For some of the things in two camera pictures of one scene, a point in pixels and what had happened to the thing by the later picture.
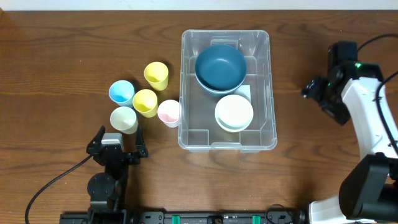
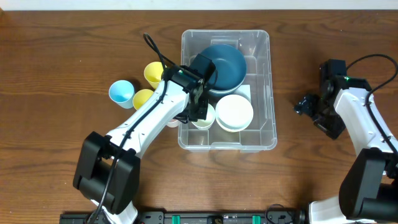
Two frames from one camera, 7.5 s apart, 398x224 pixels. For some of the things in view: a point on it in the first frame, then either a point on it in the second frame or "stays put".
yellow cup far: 157,73 stays put
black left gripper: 117,156 → 197,109
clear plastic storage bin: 199,131 stays put
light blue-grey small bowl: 232,128 stays put
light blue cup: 121,92 stays put
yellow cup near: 145,102 stays put
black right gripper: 325,101 → 311,104
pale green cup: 124,119 → 209,121
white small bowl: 234,113 stays put
